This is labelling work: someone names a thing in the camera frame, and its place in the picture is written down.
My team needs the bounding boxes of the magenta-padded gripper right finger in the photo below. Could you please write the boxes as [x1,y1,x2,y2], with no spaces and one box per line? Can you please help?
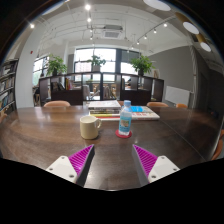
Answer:
[131,143,181,187]

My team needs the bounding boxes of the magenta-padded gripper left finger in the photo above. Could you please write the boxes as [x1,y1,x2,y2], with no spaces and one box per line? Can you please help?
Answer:
[45,143,96,188]

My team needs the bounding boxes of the clear blue-capped water bottle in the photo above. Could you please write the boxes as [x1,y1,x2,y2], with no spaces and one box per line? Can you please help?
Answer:
[118,99,133,137]

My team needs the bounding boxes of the cream ceramic mug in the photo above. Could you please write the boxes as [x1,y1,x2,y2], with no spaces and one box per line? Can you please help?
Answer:
[79,115,103,140]

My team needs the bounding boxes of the flat round red coaster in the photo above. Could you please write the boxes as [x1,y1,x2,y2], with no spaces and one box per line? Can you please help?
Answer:
[115,128,133,139]

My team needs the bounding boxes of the large book with blue patch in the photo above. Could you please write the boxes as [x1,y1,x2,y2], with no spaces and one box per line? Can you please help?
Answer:
[129,105,161,121]

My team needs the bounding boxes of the white book with red edge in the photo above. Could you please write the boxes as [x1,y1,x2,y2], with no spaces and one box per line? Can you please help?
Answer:
[88,115,122,122]

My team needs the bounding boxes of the yellow-spined book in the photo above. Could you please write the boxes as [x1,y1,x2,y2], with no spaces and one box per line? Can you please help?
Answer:
[88,112,121,118]

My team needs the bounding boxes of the dark-spined book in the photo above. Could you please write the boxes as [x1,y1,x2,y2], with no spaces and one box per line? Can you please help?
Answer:
[88,109,121,115]

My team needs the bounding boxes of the dark open shelf unit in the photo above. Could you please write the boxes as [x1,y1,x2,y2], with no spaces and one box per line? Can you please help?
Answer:
[38,71,165,107]

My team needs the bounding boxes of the white board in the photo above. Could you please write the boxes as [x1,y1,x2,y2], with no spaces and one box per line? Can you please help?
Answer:
[164,85,192,107]

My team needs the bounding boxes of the white-covered book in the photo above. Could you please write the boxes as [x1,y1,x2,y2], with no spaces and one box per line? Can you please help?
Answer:
[87,99,122,112]

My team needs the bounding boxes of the tall bookshelf with books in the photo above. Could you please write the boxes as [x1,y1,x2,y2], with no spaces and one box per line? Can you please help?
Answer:
[0,58,20,116]

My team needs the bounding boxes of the potted green plant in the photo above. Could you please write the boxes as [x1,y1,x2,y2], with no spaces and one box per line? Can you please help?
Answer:
[87,54,107,73]
[45,54,68,77]
[129,54,155,77]

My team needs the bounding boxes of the round white ceiling panels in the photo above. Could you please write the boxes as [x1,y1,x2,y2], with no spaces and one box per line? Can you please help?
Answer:
[143,0,213,53]

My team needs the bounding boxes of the ceiling air conditioner unit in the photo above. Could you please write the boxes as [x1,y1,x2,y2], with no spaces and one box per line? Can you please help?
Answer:
[101,24,124,40]

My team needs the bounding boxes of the ceiling spot lights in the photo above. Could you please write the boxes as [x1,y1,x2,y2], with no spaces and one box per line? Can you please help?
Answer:
[29,3,169,51]

